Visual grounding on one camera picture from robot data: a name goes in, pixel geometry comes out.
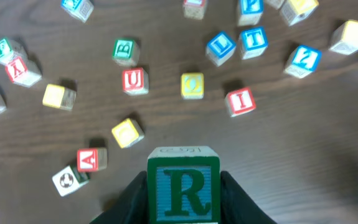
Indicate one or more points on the red I block upper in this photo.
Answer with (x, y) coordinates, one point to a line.
(194, 9)

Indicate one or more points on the yellow block beside E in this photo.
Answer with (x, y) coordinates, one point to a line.
(127, 133)

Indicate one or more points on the red i block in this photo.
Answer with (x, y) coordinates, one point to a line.
(194, 9)
(240, 101)

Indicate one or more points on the white soccer ball block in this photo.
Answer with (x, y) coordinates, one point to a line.
(69, 180)

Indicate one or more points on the green F block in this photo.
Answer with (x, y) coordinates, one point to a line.
(10, 49)

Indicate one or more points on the green B block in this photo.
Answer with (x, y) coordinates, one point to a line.
(126, 52)

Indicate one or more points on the yellow O block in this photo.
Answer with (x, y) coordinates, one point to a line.
(59, 97)

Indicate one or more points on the yellow block right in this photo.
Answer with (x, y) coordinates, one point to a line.
(345, 38)

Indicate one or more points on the yellow block below Z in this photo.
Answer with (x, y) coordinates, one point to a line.
(295, 11)

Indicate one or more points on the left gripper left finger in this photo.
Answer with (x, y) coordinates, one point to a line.
(131, 206)

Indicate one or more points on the blue 2 block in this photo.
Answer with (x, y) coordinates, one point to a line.
(303, 61)

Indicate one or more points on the plain yellow block centre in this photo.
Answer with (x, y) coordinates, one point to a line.
(192, 86)

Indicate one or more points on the red I block lower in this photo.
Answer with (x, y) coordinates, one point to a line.
(240, 101)

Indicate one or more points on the blue P block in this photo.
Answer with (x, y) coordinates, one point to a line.
(249, 12)

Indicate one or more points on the blue T block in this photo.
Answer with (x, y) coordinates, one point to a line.
(253, 42)

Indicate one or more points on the red U block upper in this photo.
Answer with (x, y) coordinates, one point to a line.
(135, 81)

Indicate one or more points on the blue L block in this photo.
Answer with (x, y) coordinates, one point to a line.
(220, 48)

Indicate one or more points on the green R block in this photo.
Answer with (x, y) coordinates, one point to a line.
(183, 185)

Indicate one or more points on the red A block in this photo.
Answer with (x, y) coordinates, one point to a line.
(92, 159)

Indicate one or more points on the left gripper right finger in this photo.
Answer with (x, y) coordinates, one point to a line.
(236, 205)

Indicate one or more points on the blue X block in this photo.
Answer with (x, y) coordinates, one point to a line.
(79, 9)

